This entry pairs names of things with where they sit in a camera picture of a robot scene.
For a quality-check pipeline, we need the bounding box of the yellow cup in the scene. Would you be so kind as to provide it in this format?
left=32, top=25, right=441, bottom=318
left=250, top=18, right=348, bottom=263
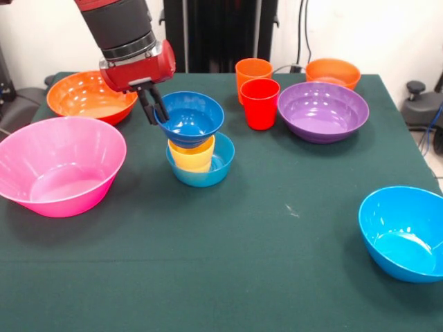
left=167, top=134, right=216, bottom=174

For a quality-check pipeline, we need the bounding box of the small light blue bowl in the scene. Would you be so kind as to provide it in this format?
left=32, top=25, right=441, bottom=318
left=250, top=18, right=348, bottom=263
left=165, top=131, right=236, bottom=188

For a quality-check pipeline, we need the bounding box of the black hanging cable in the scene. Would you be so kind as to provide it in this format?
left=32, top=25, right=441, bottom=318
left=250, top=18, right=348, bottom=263
left=296, top=0, right=313, bottom=74

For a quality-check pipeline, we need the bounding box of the small orange bowl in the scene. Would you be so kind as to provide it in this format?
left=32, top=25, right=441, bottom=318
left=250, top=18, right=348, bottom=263
left=305, top=57, right=362, bottom=91

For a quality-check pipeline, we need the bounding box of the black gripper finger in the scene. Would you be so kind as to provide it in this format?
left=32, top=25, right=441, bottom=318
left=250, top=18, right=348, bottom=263
left=136, top=86, right=159, bottom=126
left=147, top=84, right=170, bottom=122

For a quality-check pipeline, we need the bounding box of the small dark blue bowl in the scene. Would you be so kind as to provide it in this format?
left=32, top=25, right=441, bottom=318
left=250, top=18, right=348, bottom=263
left=153, top=91, right=226, bottom=149

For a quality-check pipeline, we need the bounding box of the dark green table cloth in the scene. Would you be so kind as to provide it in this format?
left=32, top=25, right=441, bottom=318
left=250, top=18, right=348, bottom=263
left=0, top=71, right=443, bottom=332

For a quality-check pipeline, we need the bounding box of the red cup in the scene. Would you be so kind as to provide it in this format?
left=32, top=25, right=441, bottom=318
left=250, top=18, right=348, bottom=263
left=239, top=78, right=281, bottom=131

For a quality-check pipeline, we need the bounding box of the large pink bowl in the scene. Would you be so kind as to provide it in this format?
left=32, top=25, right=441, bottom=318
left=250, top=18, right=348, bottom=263
left=0, top=116, right=127, bottom=219

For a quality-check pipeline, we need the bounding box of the purple bowl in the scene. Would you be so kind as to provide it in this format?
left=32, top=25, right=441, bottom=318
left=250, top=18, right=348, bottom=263
left=277, top=82, right=370, bottom=145

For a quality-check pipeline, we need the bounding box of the orange cup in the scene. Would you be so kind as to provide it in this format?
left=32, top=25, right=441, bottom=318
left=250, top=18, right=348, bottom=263
left=235, top=57, right=273, bottom=105

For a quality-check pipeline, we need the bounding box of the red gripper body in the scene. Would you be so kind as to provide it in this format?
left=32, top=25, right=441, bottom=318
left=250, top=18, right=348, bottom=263
left=98, top=39, right=177, bottom=93

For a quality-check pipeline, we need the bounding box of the blue cable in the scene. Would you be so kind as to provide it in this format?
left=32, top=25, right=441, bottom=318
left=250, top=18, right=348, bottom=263
left=418, top=103, right=443, bottom=183

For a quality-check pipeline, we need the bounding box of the large light blue bowl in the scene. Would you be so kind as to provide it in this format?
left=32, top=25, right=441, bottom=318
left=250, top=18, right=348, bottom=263
left=358, top=185, right=443, bottom=284

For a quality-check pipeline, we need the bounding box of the large orange bowl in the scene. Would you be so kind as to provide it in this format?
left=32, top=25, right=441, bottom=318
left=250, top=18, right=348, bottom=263
left=46, top=70, right=139, bottom=126

